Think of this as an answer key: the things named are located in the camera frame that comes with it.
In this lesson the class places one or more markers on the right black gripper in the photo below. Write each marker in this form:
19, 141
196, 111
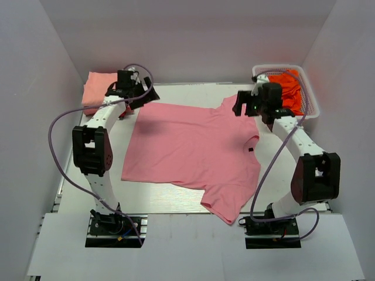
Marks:
242, 98

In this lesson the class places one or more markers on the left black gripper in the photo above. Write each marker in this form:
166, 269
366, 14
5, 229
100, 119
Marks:
147, 96

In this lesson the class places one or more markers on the pink t-shirt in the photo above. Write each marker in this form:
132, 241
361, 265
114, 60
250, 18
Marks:
196, 148
90, 110

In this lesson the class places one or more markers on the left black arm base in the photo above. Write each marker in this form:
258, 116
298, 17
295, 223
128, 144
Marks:
115, 231

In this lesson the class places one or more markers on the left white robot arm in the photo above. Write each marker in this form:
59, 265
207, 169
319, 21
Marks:
92, 152

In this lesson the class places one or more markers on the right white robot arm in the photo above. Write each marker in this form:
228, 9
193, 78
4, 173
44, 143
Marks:
316, 177

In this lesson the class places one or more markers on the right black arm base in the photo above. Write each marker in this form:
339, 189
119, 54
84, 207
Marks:
270, 235

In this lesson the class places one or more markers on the folded red t-shirt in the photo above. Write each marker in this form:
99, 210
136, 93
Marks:
127, 112

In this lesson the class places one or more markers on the orange crumpled t-shirt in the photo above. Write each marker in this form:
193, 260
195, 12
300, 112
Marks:
291, 92

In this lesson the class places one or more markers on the folded salmon t-shirt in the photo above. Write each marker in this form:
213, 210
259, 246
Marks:
96, 87

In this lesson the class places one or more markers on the white plastic basket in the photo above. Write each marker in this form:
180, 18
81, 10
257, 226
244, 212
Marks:
309, 103

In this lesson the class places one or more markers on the folded pink t-shirt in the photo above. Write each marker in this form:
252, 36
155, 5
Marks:
90, 110

